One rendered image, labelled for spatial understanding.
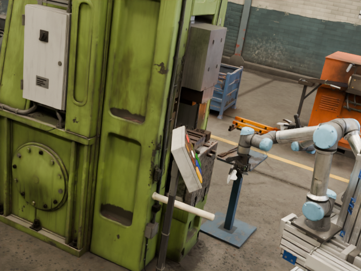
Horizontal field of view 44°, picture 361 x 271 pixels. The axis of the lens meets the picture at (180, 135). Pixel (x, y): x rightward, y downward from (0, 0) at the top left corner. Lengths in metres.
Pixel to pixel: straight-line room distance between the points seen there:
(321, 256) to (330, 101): 4.03
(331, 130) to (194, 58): 1.03
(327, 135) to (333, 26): 8.18
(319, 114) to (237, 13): 5.15
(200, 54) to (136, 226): 1.26
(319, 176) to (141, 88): 1.23
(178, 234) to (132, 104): 1.07
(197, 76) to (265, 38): 8.01
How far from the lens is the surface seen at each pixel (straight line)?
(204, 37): 2.90
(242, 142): 2.65
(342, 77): 6.43
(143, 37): 2.87
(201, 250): 3.74
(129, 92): 2.97
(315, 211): 2.54
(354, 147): 3.31
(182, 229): 3.40
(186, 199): 3.26
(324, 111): 6.53
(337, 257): 2.72
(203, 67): 2.92
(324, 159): 2.47
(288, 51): 10.76
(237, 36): 11.15
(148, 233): 3.20
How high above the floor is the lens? 2.12
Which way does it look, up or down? 21 degrees down
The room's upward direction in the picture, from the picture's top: 9 degrees clockwise
